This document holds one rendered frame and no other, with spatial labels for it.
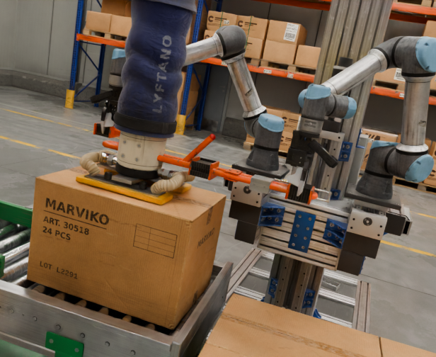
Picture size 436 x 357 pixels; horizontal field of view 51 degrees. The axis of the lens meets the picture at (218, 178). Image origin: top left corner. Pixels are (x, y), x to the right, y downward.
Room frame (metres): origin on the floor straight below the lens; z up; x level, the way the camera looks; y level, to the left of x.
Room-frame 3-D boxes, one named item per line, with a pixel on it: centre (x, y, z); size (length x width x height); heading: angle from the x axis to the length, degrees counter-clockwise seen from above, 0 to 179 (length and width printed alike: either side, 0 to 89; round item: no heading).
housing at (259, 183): (1.53, -0.15, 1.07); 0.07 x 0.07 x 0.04; 75
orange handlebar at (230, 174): (1.72, 0.08, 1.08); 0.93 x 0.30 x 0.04; 75
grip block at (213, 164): (1.59, 0.06, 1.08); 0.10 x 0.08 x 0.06; 165
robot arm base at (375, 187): (1.89, -0.66, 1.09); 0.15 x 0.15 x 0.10
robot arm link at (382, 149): (1.89, -0.66, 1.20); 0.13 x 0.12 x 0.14; 31
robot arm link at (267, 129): (2.05, -0.19, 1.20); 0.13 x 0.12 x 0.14; 17
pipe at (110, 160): (1.65, 0.30, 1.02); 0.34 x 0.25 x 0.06; 75
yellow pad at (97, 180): (1.56, 0.32, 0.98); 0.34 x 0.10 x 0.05; 75
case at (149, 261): (1.65, 0.29, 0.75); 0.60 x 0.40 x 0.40; 75
